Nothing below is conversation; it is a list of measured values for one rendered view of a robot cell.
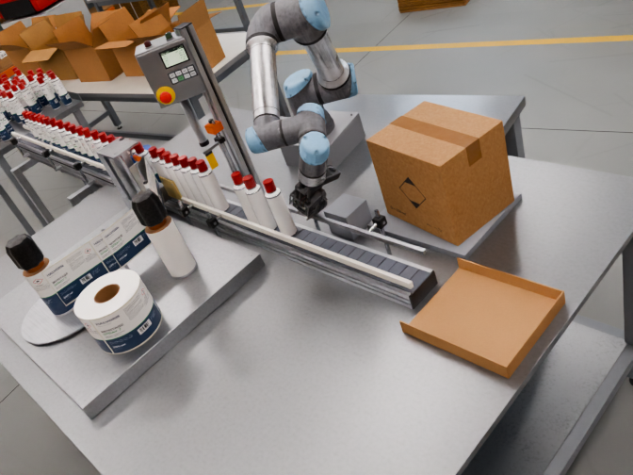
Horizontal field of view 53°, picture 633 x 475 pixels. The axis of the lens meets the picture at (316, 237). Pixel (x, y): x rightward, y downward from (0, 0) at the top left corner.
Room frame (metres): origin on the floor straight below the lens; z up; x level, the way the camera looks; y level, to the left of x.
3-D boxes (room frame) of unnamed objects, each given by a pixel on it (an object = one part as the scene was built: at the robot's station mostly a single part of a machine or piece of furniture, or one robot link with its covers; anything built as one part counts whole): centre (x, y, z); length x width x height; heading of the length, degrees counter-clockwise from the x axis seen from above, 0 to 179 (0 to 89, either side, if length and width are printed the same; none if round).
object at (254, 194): (1.73, 0.13, 0.98); 0.05 x 0.05 x 0.20
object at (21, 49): (5.18, 1.50, 0.97); 0.45 x 0.40 x 0.37; 135
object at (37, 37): (4.83, 1.23, 0.97); 0.46 x 0.44 x 0.37; 48
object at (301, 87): (2.16, -0.15, 1.10); 0.13 x 0.12 x 0.14; 73
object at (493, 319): (1.08, -0.31, 0.85); 0.30 x 0.26 x 0.04; 33
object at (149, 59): (2.05, 0.23, 1.38); 0.17 x 0.10 x 0.19; 88
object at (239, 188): (1.78, 0.16, 0.98); 0.05 x 0.05 x 0.20
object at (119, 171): (2.21, 0.55, 1.01); 0.14 x 0.13 x 0.26; 33
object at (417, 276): (1.91, 0.24, 0.86); 1.65 x 0.08 x 0.04; 33
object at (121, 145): (2.21, 0.56, 1.14); 0.14 x 0.11 x 0.01; 33
